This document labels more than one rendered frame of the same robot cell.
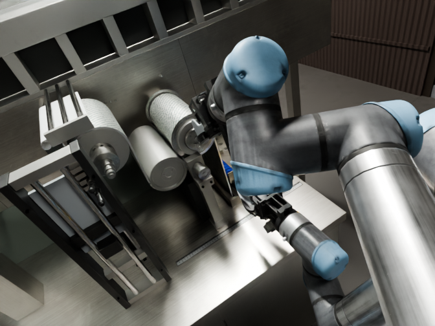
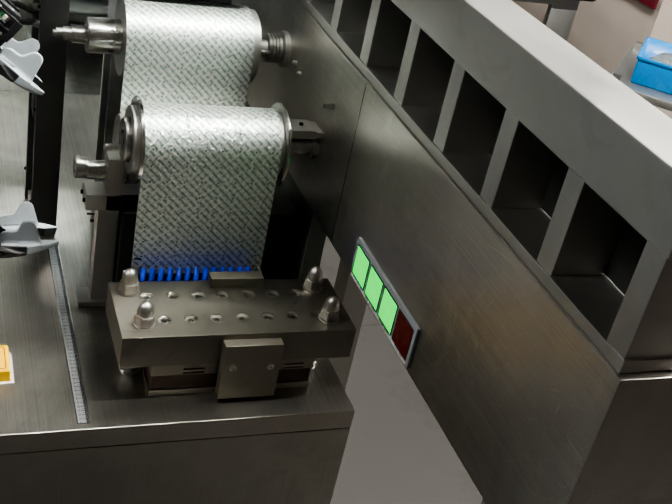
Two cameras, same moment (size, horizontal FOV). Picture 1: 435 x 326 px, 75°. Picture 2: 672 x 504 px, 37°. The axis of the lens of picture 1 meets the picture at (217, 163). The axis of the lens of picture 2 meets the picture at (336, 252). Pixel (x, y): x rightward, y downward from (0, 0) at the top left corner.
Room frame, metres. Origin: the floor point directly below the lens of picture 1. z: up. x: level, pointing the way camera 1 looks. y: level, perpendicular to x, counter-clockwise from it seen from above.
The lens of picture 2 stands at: (0.92, -1.50, 1.99)
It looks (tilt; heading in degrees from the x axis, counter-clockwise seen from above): 30 degrees down; 83
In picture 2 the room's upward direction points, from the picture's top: 13 degrees clockwise
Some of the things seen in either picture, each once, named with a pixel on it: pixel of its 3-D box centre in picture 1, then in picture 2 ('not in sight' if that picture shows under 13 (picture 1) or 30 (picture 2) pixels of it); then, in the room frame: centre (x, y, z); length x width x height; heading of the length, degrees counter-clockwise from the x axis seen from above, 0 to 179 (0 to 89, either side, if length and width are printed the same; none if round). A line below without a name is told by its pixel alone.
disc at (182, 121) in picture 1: (194, 136); (135, 139); (0.72, 0.04, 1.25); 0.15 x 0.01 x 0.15; 109
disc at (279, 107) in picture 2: (165, 109); (276, 144); (0.96, 0.12, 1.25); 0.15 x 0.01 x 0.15; 109
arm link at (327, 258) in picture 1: (318, 251); not in sight; (0.33, -0.16, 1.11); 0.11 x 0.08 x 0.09; 19
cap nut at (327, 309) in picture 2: not in sight; (331, 307); (1.10, -0.07, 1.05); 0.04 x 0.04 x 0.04
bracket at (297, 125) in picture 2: not in sight; (304, 128); (1.00, 0.13, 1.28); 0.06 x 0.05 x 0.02; 19
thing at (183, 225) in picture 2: (205, 145); (202, 229); (0.86, 0.02, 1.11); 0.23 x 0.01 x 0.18; 19
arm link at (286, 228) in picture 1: (293, 228); not in sight; (0.40, -0.13, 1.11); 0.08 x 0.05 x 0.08; 109
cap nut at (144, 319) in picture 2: not in sight; (145, 313); (0.79, -0.17, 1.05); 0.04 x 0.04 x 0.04
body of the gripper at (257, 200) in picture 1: (273, 207); not in sight; (0.48, -0.10, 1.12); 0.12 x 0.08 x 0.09; 19
